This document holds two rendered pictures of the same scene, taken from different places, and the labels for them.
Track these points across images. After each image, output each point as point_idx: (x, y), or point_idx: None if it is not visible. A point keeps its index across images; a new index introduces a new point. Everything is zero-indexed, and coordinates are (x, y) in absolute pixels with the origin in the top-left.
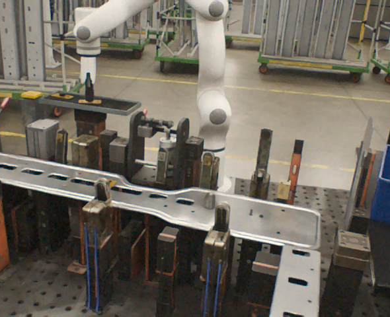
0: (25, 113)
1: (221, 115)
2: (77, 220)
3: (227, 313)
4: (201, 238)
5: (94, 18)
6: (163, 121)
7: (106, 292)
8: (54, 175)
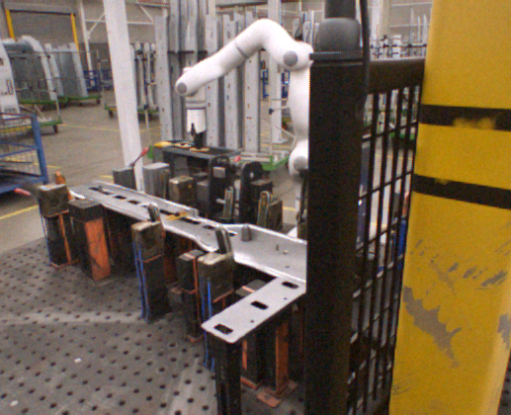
0: (156, 160)
1: (304, 163)
2: None
3: None
4: (240, 270)
5: (189, 74)
6: (233, 163)
7: (157, 306)
8: None
